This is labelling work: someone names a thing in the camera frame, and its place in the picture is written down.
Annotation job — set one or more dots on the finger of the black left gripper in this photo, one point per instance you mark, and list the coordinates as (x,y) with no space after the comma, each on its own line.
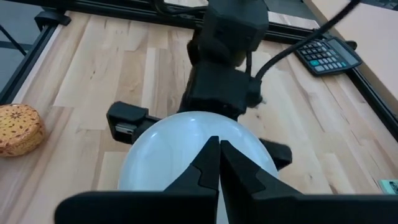
(280,154)
(124,115)

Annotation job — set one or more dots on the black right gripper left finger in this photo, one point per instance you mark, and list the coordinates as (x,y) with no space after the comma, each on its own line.
(186,202)

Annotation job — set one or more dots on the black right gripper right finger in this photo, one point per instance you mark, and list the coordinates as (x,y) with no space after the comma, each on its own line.
(264,205)

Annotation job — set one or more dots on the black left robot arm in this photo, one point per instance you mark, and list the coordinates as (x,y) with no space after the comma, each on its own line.
(233,28)

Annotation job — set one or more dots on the patterned ceramic bowl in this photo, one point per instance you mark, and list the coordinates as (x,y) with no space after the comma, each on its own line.
(18,127)

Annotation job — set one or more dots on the black desk calculator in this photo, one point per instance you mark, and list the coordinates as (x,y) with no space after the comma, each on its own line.
(326,57)

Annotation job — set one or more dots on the mint green stapler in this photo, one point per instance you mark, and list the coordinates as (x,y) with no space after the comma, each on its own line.
(390,186)

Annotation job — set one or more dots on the black aluminium table frame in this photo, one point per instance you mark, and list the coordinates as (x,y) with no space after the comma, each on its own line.
(26,63)

